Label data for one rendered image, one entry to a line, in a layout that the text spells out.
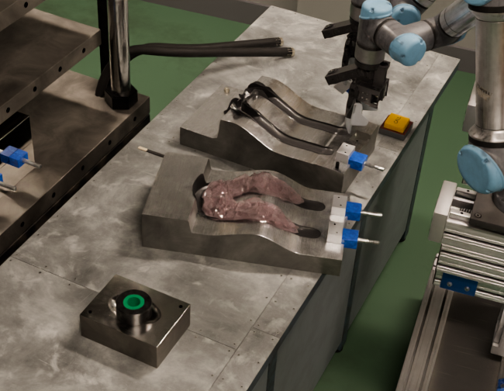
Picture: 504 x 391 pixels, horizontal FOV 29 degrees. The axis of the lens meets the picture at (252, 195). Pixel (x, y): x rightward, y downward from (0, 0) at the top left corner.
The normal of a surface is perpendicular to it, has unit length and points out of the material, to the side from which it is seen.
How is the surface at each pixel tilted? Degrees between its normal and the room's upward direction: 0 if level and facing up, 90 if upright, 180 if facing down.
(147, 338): 0
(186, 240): 90
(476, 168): 97
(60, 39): 0
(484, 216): 0
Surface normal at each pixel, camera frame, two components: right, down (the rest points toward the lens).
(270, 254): -0.16, 0.62
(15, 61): 0.05, -0.77
